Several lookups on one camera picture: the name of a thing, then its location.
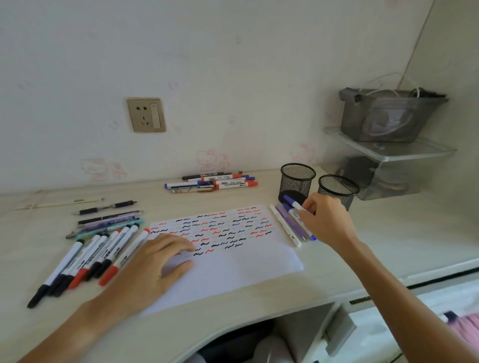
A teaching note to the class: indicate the person's right hand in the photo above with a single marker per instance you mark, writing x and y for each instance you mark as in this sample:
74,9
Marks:
331,224

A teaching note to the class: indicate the person's left hand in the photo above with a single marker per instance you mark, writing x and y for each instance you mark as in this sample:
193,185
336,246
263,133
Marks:
146,269

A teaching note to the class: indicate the person's left thumb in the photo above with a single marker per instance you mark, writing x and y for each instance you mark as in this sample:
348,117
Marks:
177,270

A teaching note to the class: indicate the person's right thumb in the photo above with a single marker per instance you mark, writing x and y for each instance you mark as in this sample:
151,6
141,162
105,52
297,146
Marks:
304,218

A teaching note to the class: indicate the person's left middle finger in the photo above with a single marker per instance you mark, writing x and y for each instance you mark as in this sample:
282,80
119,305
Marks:
174,240

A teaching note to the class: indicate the blue cap white marker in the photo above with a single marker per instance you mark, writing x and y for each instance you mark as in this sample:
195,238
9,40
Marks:
292,214
293,202

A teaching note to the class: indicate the person's right forearm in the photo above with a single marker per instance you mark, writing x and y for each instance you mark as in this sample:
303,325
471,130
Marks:
404,303

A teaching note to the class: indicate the person's left forearm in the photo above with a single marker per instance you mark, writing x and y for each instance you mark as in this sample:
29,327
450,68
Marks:
71,333

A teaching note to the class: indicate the purple pen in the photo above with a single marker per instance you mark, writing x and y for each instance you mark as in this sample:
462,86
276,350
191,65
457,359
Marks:
290,222

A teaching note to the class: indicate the black mesh pen cup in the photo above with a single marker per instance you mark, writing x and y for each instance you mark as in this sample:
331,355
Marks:
338,187
297,179

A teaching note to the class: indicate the clear brown pen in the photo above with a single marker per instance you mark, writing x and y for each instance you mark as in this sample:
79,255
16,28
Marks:
191,189

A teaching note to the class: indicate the teal pen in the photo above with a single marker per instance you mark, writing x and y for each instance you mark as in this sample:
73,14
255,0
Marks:
116,229

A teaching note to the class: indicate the long blue cap marker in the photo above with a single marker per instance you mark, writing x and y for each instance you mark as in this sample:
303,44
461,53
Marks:
194,183

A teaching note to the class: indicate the lavender pen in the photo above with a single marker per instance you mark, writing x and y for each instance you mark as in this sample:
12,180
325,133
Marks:
112,221

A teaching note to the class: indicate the dark blue pen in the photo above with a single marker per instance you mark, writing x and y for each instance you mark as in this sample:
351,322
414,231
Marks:
108,225

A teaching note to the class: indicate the white paper sheet with scribbles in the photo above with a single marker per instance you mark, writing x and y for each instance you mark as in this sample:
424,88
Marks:
243,254

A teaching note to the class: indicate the black capped pen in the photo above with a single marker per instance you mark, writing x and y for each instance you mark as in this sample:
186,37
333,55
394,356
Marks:
108,217

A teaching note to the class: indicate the black cap marker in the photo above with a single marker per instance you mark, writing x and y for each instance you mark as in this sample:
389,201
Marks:
205,175

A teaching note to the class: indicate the red cap white marker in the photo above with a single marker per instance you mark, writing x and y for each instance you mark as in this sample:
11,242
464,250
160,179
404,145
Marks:
235,184
220,177

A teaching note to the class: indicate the black retractable pen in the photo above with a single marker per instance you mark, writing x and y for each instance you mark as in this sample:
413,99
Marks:
104,207

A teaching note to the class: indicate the row of whiteboard markers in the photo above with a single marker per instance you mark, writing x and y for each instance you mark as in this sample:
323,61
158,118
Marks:
93,261

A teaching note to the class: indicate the pale wrapped stick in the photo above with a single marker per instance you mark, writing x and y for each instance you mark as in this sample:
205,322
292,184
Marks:
60,204

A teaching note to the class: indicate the clear acrylic shelf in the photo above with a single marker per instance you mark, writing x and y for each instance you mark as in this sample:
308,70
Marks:
411,149

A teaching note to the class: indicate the grey mesh pouch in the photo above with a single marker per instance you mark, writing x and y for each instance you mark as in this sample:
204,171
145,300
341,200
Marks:
389,116

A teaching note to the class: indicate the white drawer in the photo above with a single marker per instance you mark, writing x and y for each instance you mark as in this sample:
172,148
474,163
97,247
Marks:
404,325

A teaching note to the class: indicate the pink garment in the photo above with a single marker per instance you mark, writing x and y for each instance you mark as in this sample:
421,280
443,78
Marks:
466,325

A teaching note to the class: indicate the beige wall socket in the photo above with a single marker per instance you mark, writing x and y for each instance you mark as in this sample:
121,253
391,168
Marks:
144,115

